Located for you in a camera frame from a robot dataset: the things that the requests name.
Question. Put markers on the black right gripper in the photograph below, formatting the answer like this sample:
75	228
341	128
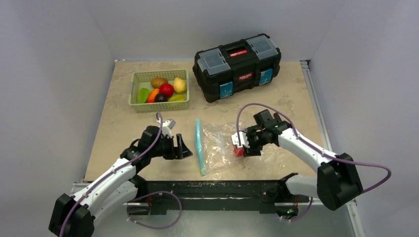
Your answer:
249	142

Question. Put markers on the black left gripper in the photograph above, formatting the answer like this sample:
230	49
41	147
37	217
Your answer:
172	154

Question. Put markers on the clear zip top bag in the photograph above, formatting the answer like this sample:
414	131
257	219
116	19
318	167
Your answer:
219	162

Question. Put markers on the yellow fake bell pepper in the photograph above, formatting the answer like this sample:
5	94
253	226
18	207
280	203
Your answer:
176	98

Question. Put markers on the red fake apple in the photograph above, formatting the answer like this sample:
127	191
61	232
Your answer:
167	89

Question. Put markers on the yellow fake pear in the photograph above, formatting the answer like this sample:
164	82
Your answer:
179	85

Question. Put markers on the brown orange fake fruit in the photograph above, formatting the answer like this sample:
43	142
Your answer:
158	82

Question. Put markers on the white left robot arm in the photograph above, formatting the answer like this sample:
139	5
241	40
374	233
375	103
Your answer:
78	214

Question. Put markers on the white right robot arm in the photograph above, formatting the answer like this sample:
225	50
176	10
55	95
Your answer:
337	180

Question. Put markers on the red fake tomato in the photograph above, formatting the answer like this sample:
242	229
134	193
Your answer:
239	152

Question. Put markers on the green perforated plastic basket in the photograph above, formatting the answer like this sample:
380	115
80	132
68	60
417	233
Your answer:
142	79

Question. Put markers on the black plastic toolbox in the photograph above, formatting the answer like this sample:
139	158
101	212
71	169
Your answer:
231	68

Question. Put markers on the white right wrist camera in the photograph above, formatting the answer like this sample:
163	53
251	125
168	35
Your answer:
240	140

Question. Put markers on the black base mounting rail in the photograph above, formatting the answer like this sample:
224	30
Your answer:
263	196

